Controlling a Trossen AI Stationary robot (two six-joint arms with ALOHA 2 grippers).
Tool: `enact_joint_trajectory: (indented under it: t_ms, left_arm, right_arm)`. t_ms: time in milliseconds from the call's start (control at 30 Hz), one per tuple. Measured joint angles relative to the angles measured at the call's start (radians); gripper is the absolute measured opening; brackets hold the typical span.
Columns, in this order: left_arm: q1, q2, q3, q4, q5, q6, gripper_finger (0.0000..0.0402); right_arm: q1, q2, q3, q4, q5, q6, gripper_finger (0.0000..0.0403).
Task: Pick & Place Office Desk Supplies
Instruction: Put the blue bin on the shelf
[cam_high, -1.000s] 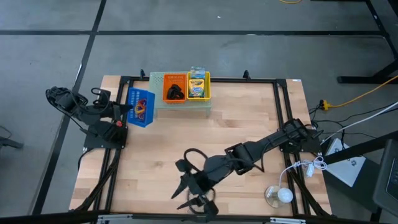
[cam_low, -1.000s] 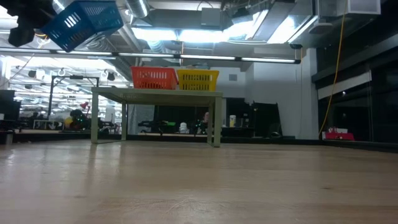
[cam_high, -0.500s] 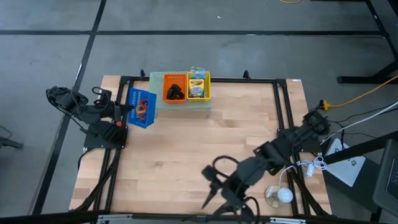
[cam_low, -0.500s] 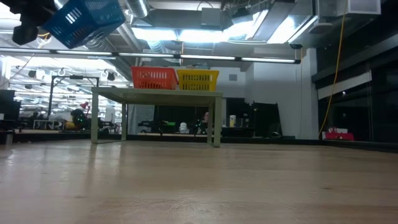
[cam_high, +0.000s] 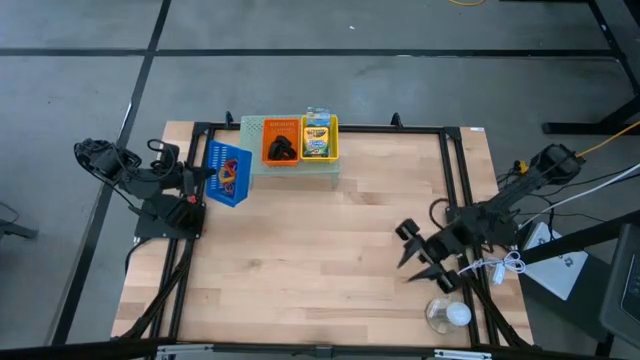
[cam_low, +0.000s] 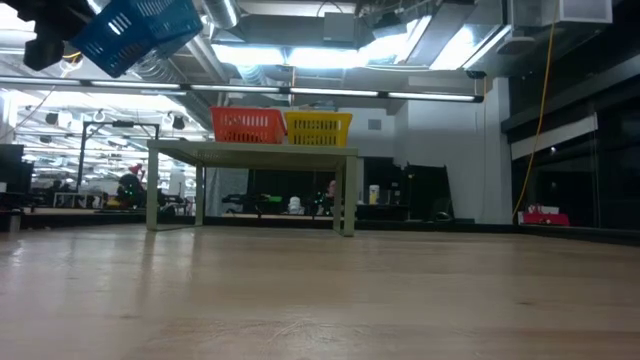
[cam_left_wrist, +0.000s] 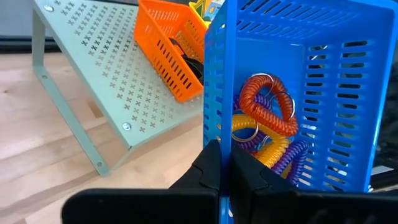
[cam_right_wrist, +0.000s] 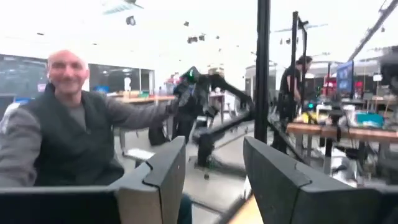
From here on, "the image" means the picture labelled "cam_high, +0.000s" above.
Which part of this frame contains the black aluminium rig frame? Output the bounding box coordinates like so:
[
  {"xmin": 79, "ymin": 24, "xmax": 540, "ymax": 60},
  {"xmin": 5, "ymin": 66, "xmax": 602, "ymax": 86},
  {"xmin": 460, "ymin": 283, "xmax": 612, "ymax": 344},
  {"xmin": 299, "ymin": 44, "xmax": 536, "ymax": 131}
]
[{"xmin": 0, "ymin": 110, "xmax": 640, "ymax": 360}]

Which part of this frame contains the blue plastic basket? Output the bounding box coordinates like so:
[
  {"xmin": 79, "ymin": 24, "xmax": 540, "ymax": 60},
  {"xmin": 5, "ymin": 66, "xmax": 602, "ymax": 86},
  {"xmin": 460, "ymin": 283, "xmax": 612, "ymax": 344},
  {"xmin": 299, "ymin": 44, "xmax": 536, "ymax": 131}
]
[{"xmin": 204, "ymin": 139, "xmax": 254, "ymax": 209}]

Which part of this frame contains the yellow extension cable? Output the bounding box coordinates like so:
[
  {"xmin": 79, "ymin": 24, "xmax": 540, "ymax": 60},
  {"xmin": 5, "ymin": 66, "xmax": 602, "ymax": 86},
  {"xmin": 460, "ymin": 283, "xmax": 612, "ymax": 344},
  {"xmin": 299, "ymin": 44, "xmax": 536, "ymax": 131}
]
[{"xmin": 516, "ymin": 119, "xmax": 640, "ymax": 175}]

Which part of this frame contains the grey chair foot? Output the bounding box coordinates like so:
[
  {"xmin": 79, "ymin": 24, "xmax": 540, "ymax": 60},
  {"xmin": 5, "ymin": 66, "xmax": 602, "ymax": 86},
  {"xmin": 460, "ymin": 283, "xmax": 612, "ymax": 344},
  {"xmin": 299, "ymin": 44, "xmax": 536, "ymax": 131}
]
[{"xmin": 0, "ymin": 218, "xmax": 39, "ymax": 242}]

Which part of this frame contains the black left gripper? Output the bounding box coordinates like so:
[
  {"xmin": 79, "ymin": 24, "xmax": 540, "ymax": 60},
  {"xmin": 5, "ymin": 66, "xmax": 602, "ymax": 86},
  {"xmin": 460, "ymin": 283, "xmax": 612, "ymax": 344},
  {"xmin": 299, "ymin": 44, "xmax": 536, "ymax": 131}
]
[{"xmin": 159, "ymin": 141, "xmax": 218, "ymax": 197}]

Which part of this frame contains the white cable with adapter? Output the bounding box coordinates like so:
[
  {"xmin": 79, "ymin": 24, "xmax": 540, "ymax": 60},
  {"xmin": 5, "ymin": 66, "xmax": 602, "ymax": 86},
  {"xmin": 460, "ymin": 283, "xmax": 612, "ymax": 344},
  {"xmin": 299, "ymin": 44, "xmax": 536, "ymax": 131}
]
[{"xmin": 455, "ymin": 249, "xmax": 528, "ymax": 287}]

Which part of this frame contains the orange plastic basket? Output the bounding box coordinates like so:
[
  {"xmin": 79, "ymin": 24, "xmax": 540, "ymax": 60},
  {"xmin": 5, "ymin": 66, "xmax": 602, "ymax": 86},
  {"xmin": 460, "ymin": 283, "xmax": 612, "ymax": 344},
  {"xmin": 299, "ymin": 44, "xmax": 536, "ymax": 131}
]
[{"xmin": 260, "ymin": 116, "xmax": 303, "ymax": 168}]

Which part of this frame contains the yellow plastic basket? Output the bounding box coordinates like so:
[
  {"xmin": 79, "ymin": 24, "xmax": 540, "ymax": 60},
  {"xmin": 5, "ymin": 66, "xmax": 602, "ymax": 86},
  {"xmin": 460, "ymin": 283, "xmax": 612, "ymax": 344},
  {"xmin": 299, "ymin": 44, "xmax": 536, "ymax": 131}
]
[{"xmin": 298, "ymin": 113, "xmax": 341, "ymax": 164}]

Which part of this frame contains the black beam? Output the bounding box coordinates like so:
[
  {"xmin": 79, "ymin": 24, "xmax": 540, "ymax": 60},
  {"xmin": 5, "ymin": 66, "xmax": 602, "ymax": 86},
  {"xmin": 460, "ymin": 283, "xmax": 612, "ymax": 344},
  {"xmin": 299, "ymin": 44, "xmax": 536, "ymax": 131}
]
[{"xmin": 519, "ymin": 208, "xmax": 640, "ymax": 267}]

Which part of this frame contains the black desk frame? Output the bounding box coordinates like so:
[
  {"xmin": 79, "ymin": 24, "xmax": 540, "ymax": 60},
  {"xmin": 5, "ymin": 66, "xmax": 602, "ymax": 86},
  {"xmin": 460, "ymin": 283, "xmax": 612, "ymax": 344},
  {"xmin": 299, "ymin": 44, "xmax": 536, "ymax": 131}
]
[{"xmin": 541, "ymin": 0, "xmax": 640, "ymax": 137}]

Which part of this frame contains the green white crayon box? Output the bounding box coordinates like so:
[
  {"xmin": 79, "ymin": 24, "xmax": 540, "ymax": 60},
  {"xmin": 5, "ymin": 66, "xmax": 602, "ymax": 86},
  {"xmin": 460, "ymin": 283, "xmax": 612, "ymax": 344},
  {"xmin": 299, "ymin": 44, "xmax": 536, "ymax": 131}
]
[{"xmin": 305, "ymin": 105, "xmax": 333, "ymax": 128}]

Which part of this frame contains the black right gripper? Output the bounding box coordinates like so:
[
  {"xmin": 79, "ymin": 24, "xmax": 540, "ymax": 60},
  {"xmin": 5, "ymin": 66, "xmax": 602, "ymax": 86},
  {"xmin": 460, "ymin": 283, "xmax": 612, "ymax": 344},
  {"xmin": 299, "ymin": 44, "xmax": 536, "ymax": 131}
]
[{"xmin": 394, "ymin": 217, "xmax": 477, "ymax": 295}]

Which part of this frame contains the green perforated metal shelf riser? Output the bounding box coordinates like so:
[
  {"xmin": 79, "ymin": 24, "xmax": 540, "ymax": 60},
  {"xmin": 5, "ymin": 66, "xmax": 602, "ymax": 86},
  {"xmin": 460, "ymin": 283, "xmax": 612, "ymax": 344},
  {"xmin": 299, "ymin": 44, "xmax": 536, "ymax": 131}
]
[{"xmin": 238, "ymin": 114, "xmax": 343, "ymax": 190}]

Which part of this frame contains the dark grey cabinet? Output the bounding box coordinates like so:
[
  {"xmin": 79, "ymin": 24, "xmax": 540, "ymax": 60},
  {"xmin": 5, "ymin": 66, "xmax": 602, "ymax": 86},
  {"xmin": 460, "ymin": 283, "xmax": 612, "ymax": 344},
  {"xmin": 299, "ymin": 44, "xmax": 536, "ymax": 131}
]
[{"xmin": 598, "ymin": 222, "xmax": 640, "ymax": 347}]

